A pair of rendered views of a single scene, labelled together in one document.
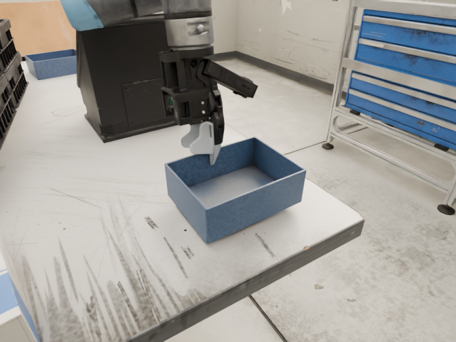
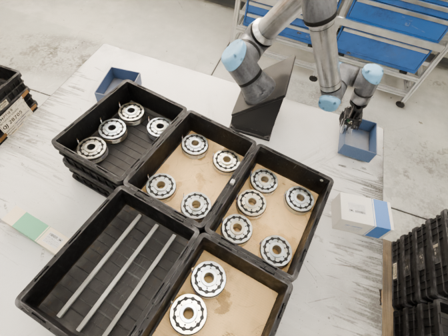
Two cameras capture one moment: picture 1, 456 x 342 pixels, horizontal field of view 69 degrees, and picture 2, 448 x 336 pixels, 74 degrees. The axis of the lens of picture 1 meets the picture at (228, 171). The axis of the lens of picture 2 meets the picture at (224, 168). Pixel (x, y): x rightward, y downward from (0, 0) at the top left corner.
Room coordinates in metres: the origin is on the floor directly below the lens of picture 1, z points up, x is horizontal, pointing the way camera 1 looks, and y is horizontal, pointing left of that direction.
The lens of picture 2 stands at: (0.29, 1.14, 1.76)
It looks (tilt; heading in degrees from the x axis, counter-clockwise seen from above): 55 degrees down; 311
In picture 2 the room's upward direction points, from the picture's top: 11 degrees clockwise
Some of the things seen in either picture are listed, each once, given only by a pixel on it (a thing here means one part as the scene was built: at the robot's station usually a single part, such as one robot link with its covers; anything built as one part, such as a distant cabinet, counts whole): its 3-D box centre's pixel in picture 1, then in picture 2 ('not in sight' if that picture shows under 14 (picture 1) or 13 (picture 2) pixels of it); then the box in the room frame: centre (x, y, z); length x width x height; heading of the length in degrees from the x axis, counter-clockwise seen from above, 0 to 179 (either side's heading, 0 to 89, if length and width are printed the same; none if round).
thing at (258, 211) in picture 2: not in sight; (251, 202); (0.52, 0.68, 0.86); 0.10 x 0.10 x 0.01
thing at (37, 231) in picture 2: not in sight; (39, 232); (0.92, 1.29, 0.73); 0.24 x 0.06 x 0.06; 22
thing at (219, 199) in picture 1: (234, 182); (357, 137); (0.49, -0.01, 0.75); 0.20 x 0.15 x 0.07; 123
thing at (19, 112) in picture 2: not in sight; (15, 117); (1.87, 1.17, 0.41); 0.31 x 0.02 x 0.16; 121
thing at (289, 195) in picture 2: not in sight; (299, 198); (0.43, 0.53, 0.86); 0.10 x 0.10 x 0.01
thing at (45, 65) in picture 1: (57, 63); (119, 87); (1.41, 0.71, 0.74); 0.20 x 0.15 x 0.07; 129
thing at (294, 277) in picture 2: not in sight; (273, 204); (0.46, 0.66, 0.92); 0.40 x 0.30 x 0.02; 111
